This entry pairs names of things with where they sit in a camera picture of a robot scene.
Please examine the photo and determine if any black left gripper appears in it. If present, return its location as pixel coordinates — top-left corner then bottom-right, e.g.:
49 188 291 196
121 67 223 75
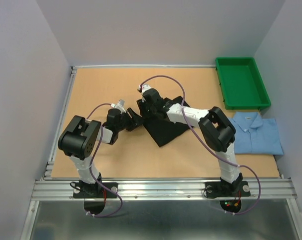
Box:
115 107 146 132

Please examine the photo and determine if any black long sleeve shirt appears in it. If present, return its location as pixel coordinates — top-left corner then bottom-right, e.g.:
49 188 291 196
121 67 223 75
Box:
136 99 189 147

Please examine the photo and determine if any light blue shirt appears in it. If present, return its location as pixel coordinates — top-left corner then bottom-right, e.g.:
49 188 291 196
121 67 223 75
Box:
229 111 284 156

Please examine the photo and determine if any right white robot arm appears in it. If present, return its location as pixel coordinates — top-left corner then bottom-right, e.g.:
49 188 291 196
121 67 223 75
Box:
138 84 242 195

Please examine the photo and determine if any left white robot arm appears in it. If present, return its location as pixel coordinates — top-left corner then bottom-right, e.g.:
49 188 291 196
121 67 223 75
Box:
58 100 143 197

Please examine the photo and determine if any green plastic bin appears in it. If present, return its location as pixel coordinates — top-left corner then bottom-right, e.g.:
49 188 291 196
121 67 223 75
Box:
215 57 271 110

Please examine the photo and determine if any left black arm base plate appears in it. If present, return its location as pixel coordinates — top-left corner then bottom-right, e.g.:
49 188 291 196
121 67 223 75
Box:
70 181 117 199

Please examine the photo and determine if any aluminium table frame rail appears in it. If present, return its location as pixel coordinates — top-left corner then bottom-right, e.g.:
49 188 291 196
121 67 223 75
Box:
41 66 77 181

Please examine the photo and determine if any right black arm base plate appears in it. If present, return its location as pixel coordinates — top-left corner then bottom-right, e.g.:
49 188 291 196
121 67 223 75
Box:
203 181 251 199

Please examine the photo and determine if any front aluminium rail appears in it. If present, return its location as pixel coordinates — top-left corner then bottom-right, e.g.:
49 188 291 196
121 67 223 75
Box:
31 178 297 201

